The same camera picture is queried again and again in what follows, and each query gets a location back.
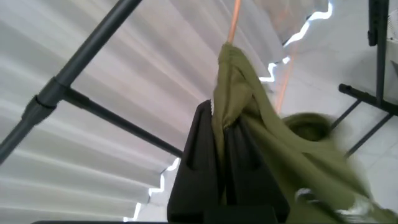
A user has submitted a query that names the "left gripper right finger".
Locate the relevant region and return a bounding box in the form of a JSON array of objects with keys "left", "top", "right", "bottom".
[{"left": 224, "top": 118, "right": 290, "bottom": 223}]

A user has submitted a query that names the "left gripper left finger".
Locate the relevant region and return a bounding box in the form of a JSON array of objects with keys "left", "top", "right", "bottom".
[{"left": 167, "top": 100, "right": 225, "bottom": 223}]

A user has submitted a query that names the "green long-sleeved shirt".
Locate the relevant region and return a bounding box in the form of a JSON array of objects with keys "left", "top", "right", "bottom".
[{"left": 211, "top": 42, "right": 398, "bottom": 224}]

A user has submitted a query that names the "pink clothes hanger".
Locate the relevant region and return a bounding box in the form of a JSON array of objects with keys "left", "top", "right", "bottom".
[{"left": 226, "top": 0, "right": 297, "bottom": 114}]

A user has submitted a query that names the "black clothes rack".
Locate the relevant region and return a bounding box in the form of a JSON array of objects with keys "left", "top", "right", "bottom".
[{"left": 0, "top": 0, "right": 398, "bottom": 166}]

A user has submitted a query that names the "white curtain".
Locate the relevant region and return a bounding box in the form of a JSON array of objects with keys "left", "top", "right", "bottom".
[{"left": 0, "top": 0, "right": 331, "bottom": 223}]

